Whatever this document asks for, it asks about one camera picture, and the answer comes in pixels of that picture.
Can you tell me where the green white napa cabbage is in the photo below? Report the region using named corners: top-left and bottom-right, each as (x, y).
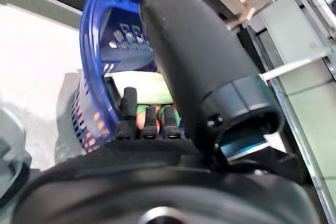
top-left (104, 70), bottom-right (174, 104)

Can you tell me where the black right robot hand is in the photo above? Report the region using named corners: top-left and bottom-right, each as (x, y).
top-left (13, 0), bottom-right (322, 224)

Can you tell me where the glass wall display cabinet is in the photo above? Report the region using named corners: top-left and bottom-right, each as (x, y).
top-left (262, 58), bottom-right (336, 224)

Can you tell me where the blue plastic shopping basket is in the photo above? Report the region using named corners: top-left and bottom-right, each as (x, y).
top-left (69, 0), bottom-right (184, 154)

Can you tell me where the orange round vegetable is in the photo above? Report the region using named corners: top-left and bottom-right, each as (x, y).
top-left (135, 111), bottom-right (148, 133)

